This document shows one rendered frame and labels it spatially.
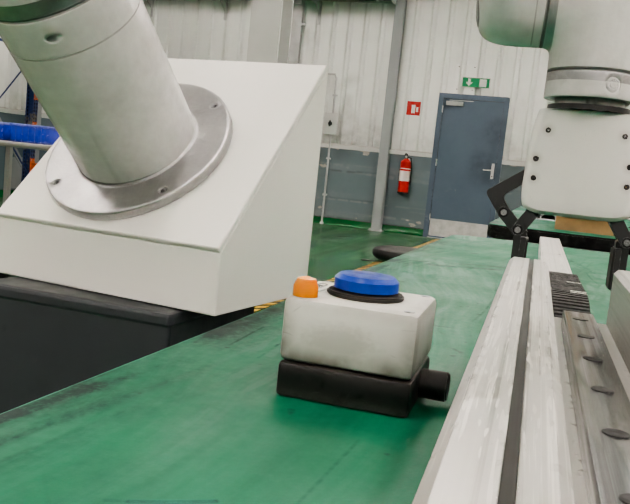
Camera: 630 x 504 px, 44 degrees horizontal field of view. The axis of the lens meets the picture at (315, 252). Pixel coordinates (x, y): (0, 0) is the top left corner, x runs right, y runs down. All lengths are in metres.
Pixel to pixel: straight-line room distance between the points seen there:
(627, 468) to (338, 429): 0.20
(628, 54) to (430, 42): 11.17
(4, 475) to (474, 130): 11.33
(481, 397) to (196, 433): 0.22
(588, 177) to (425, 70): 11.09
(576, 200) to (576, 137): 0.06
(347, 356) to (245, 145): 0.34
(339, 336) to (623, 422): 0.19
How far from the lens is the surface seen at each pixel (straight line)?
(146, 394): 0.46
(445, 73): 11.81
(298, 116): 0.77
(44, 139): 4.52
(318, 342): 0.46
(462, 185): 11.59
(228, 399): 0.46
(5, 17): 0.68
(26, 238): 0.80
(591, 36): 0.76
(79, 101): 0.70
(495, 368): 0.23
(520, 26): 0.77
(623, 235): 0.78
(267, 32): 7.00
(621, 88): 0.76
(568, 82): 0.76
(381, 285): 0.47
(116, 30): 0.68
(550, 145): 0.76
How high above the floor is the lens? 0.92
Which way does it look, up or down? 6 degrees down
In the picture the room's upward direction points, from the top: 6 degrees clockwise
